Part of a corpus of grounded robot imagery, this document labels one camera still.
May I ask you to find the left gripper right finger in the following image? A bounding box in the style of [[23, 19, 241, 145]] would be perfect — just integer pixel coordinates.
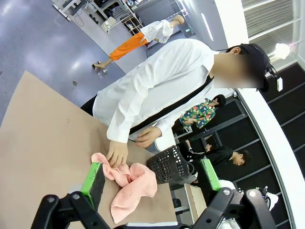
[[190, 158, 279, 229]]

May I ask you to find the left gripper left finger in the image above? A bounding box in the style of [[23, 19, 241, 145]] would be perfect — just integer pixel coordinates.
[[30, 161, 112, 229]]

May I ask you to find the pink terry towel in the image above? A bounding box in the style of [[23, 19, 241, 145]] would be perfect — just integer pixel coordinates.
[[91, 152, 158, 224]]

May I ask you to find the person's right forearm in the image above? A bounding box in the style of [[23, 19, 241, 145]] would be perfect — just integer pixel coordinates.
[[106, 90, 153, 144]]

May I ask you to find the person's left forearm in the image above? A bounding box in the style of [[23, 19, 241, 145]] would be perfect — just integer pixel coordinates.
[[153, 118, 178, 134]]

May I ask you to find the person's right hand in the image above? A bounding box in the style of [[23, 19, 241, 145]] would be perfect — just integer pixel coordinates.
[[106, 139, 131, 167]]

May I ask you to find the person's left hand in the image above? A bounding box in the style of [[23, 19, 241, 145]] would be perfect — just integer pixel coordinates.
[[135, 126, 163, 148]]

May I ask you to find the dark-haired man in black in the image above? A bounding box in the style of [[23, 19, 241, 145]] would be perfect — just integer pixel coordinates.
[[204, 146, 251, 172]]

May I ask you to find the plywood box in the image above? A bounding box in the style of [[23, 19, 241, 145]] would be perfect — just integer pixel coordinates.
[[184, 183, 207, 221]]

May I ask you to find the person in striped black jacket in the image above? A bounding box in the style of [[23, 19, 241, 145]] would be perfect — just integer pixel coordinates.
[[177, 139, 207, 163]]

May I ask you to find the black perforated plastic basket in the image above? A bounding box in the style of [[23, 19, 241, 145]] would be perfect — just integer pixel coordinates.
[[146, 145, 195, 185]]

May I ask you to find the mannequin in colourful floral shirt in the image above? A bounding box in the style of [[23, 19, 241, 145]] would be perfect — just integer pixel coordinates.
[[178, 94, 227, 129]]

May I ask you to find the person in white shirt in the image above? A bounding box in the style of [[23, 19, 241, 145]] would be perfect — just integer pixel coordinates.
[[81, 38, 263, 156]]

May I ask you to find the black cap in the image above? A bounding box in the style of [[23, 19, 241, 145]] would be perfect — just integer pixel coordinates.
[[239, 42, 278, 93]]

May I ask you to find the mannequin with orange pants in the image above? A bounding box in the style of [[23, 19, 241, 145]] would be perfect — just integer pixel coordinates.
[[92, 14, 185, 72]]

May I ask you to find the round white lamp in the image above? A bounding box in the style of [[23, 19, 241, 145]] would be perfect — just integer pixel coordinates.
[[275, 42, 290, 59]]

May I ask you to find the long ceiling light strip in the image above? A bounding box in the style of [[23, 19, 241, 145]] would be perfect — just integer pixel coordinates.
[[201, 12, 214, 41]]

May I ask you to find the white box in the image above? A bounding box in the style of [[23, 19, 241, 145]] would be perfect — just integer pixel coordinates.
[[101, 17, 117, 31]]

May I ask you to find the wooden shelf rack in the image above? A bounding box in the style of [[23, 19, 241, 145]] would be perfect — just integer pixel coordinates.
[[121, 13, 145, 35]]

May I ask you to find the white desk frame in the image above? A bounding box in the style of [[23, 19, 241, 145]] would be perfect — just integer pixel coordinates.
[[52, 0, 83, 22]]

